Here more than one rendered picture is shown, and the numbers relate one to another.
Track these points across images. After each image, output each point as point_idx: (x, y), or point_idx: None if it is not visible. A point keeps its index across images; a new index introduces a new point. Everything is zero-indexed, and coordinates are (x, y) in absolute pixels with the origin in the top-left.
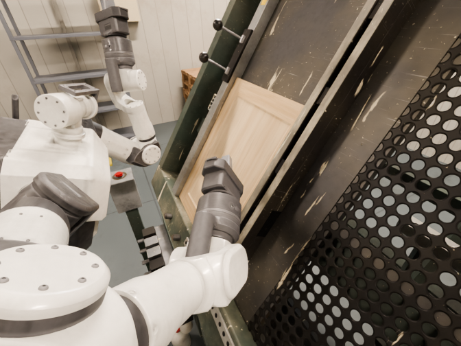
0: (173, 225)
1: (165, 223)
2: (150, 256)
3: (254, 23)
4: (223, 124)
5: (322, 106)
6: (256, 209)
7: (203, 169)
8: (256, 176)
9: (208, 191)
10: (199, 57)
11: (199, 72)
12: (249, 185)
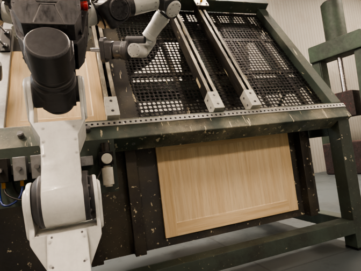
0: (33, 137)
1: (16, 147)
2: None
3: (9, 28)
4: (24, 72)
5: None
6: (108, 75)
7: (103, 38)
8: (85, 78)
9: (112, 43)
10: None
11: None
12: (84, 83)
